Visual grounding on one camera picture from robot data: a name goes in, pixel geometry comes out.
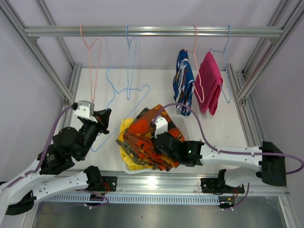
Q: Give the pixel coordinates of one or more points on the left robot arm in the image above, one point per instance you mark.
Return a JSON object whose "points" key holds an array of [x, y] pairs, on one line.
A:
{"points": [[61, 151]]}

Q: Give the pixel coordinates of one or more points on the aluminium hanging rail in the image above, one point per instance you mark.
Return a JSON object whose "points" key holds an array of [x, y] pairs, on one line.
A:
{"points": [[152, 31]]}

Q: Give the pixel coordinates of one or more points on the pink wire hanger blue trousers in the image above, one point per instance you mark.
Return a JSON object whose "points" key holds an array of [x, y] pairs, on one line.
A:
{"points": [[193, 51]]}

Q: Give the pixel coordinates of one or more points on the left aluminium frame posts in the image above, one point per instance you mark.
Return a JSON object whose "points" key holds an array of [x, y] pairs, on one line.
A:
{"points": [[68, 93]]}

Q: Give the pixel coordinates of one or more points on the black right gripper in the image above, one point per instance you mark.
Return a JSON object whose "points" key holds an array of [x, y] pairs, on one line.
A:
{"points": [[157, 150]]}

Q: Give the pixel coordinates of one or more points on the light blue hanger magenta trousers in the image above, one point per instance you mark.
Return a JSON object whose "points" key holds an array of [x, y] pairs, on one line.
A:
{"points": [[224, 51]]}

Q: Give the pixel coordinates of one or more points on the light blue hanger orange trousers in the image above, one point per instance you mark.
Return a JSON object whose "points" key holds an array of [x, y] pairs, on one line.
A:
{"points": [[128, 89]]}

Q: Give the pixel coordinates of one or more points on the white slotted cable duct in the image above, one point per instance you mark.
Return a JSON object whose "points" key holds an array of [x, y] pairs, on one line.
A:
{"points": [[137, 199]]}

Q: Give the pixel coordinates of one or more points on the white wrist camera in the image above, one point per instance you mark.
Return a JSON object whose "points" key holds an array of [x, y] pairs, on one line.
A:
{"points": [[160, 126], [85, 110]]}

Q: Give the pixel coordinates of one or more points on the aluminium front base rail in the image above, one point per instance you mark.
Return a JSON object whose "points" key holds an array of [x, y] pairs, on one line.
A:
{"points": [[158, 183]]}

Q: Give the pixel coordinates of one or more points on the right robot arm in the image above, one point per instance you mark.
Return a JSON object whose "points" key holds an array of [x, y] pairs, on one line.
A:
{"points": [[265, 162]]}

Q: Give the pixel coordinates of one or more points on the right aluminium frame posts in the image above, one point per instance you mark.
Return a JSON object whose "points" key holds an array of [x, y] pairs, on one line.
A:
{"points": [[287, 17]]}

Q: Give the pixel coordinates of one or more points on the aluminium frame posts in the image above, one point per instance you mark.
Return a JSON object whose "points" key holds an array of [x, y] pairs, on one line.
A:
{"points": [[287, 17], [68, 93]]}

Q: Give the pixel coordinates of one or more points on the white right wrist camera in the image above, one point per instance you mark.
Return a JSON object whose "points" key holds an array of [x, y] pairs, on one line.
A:
{"points": [[160, 126]]}

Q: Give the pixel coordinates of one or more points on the orange camouflage trousers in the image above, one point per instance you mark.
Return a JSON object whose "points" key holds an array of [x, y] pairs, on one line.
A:
{"points": [[139, 137]]}

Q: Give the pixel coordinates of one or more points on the blue white patterned trousers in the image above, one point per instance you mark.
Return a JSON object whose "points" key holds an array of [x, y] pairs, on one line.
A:
{"points": [[183, 80]]}

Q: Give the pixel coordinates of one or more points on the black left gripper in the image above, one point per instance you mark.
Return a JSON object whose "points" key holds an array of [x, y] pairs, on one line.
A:
{"points": [[103, 116]]}

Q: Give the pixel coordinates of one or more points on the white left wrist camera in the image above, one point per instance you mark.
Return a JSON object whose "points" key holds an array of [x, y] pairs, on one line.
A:
{"points": [[85, 110]]}

